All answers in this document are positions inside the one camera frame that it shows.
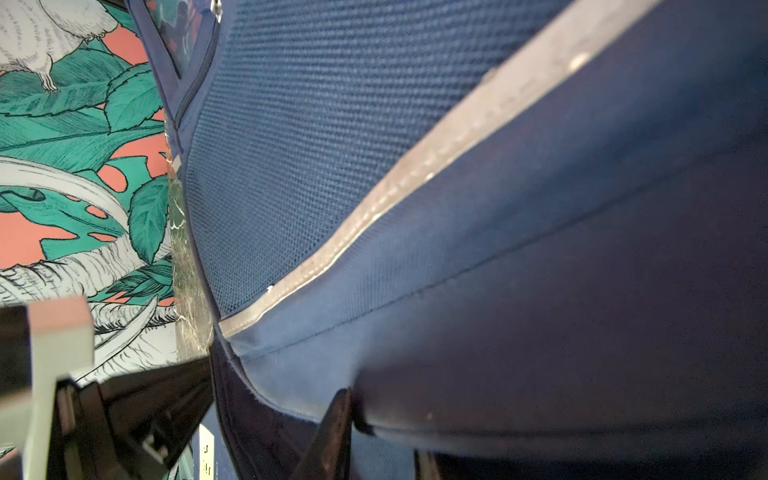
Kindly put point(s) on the left navy blue notebook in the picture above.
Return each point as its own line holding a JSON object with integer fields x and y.
{"x": 211, "y": 457}

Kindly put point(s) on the navy blue student backpack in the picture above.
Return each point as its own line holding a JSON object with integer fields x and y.
{"x": 530, "y": 237}

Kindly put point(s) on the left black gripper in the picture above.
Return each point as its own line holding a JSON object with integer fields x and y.
{"x": 134, "y": 426}

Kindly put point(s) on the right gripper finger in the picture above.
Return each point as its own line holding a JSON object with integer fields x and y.
{"x": 329, "y": 452}

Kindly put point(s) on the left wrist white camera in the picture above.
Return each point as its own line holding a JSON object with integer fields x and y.
{"x": 41, "y": 342}

